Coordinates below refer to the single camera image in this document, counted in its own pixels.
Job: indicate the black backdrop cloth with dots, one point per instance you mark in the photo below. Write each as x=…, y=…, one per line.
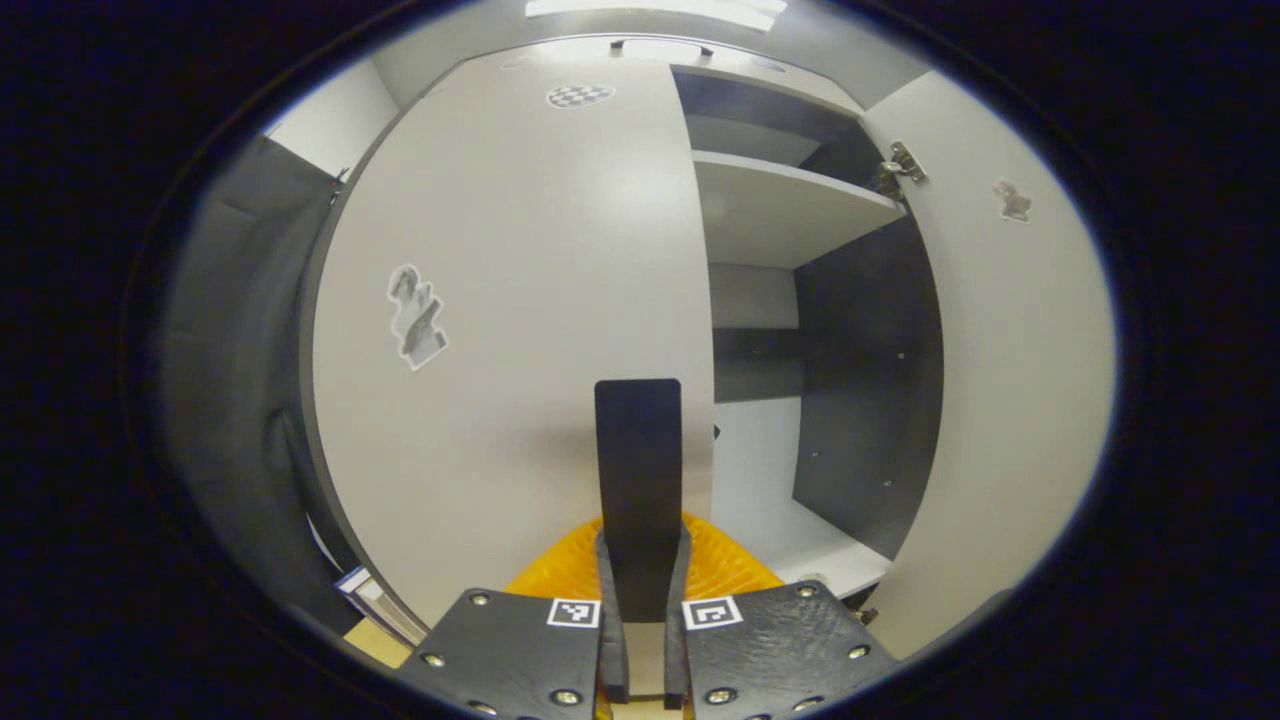
x=240, y=400

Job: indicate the grey double-door shoe cabinet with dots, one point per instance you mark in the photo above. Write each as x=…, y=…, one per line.
x=870, y=380

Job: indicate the large ceiling light panel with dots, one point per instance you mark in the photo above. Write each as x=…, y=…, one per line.
x=655, y=10

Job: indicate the grey cabinet drawer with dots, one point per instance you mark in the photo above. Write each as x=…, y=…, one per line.
x=570, y=50

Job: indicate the grey shoe cabinet door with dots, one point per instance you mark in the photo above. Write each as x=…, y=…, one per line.
x=1020, y=400
x=520, y=300

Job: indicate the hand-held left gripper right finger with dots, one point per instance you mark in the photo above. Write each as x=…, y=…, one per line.
x=677, y=650

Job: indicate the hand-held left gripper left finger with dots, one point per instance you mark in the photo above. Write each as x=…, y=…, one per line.
x=612, y=650

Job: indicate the metal door hinge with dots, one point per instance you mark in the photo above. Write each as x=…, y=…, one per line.
x=903, y=162
x=862, y=612

